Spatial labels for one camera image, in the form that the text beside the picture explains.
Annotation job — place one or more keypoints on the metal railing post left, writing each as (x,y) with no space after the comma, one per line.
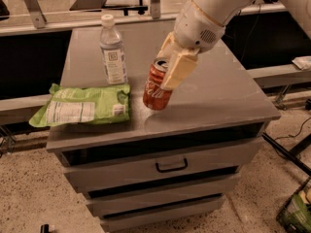
(36,14)

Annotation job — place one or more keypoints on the clear plastic water bottle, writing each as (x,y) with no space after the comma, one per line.
(111,45)

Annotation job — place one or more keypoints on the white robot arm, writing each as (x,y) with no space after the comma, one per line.
(222,11)

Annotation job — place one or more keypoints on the green rice chip bag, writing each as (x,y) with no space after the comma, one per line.
(94,105)

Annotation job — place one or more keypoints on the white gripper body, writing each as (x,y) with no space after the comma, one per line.
(196,29)

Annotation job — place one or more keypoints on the metal railing post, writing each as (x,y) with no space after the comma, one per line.
(36,14)
(155,8)

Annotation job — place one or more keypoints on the metal railing post middle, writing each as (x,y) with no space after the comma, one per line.
(155,8)

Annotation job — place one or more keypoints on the green bag in basket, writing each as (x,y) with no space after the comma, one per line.
(296,216)

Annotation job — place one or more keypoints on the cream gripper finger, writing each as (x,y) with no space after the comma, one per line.
(169,47)
(179,67)

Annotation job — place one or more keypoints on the black wire basket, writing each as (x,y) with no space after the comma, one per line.
(304,191)

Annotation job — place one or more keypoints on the small black floor object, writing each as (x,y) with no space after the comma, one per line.
(45,228)

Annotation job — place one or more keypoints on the white packet on ledge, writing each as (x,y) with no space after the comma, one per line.
(303,63)

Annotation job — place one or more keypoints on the red coke can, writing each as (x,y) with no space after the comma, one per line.
(155,97)

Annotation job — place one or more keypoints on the black drawer handle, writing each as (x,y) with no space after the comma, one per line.
(179,166)

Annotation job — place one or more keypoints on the grey drawer cabinet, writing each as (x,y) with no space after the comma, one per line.
(214,119)

